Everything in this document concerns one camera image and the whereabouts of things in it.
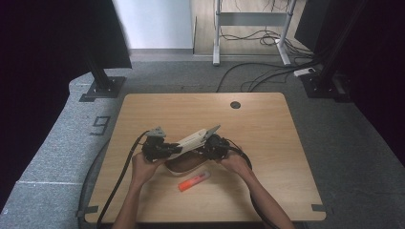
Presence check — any person's left hand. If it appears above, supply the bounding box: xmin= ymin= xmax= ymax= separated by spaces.
xmin=131 ymin=151 xmax=167 ymax=189

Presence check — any beige pencil case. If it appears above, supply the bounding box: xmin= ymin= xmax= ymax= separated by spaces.
xmin=164 ymin=127 xmax=214 ymax=177

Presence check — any orange highlighter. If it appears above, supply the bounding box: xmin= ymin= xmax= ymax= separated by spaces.
xmin=177 ymin=170 xmax=212 ymax=193

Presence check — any black metal stand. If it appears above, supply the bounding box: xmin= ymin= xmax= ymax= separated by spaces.
xmin=300 ymin=0 xmax=352 ymax=103
xmin=78 ymin=55 xmax=127 ymax=103

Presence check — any white metal desk frame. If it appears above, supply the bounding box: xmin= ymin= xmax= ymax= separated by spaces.
xmin=212 ymin=0 xmax=299 ymax=67

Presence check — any person's right hand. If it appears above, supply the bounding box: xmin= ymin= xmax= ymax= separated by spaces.
xmin=217 ymin=150 xmax=253 ymax=180

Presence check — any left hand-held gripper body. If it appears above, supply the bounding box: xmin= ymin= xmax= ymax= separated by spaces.
xmin=141 ymin=126 xmax=175 ymax=162

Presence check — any dark curtain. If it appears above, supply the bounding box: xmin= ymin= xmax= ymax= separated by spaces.
xmin=0 ymin=0 xmax=133 ymax=211
xmin=294 ymin=0 xmax=405 ymax=158

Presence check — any bundle of black floor cables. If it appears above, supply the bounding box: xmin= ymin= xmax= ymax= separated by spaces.
xmin=215 ymin=27 xmax=323 ymax=94

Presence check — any grey tape floor mark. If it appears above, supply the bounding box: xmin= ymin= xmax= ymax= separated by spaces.
xmin=89 ymin=115 xmax=112 ymax=137

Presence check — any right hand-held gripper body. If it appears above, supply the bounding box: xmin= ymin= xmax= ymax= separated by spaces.
xmin=202 ymin=124 xmax=231 ymax=161

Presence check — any white power strip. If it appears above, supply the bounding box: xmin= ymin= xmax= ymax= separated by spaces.
xmin=292 ymin=67 xmax=317 ymax=78

